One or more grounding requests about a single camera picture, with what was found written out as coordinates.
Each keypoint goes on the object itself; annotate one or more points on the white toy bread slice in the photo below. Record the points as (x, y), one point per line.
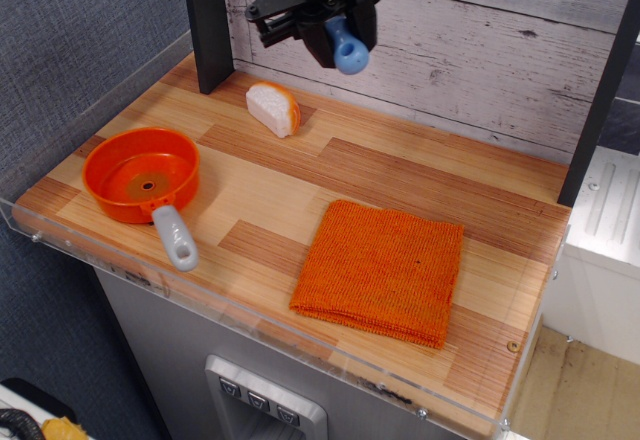
(275, 107)

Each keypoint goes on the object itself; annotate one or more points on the white ridged side surface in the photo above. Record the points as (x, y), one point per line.
(605, 216)

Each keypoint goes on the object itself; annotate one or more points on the silver dispenser button panel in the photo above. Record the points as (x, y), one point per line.
(249, 406)

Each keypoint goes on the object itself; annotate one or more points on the clear acrylic edge guard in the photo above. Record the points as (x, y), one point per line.
(467, 130)

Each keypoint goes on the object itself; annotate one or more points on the yellow object at corner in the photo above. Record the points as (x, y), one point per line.
(63, 429)

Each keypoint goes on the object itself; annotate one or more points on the blue grey toy spoon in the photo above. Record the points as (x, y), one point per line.
(347, 53)

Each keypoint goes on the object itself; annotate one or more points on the orange toy pan grey handle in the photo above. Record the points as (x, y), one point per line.
(148, 175)

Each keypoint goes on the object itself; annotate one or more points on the black right vertical post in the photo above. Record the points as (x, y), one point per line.
(609, 83)

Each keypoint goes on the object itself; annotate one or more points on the orange folded cloth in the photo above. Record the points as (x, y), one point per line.
(381, 271)

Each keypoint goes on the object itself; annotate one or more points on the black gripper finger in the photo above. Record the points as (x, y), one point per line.
(362, 20)
(318, 43)

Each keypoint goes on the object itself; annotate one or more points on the black vertical post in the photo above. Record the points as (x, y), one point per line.
(211, 42)
(609, 83)

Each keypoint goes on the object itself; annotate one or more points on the grey toy fridge cabinet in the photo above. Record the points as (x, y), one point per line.
(171, 341)

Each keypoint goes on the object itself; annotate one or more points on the black left vertical post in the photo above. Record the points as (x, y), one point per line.
(211, 42)

